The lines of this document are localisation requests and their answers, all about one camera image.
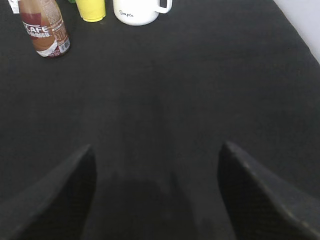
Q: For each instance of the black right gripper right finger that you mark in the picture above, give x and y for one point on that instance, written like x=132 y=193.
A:
x=260 y=204

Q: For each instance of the white paper tag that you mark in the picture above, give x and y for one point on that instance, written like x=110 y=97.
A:
x=14 y=6

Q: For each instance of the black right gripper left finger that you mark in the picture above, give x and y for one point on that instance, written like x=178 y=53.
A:
x=57 y=206

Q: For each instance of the white simple mug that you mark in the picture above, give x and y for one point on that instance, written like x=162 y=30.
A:
x=139 y=12

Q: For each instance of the brown cafe drink bottle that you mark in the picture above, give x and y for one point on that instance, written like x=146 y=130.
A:
x=43 y=22

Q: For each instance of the yellow cup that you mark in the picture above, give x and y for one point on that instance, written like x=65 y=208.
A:
x=91 y=10

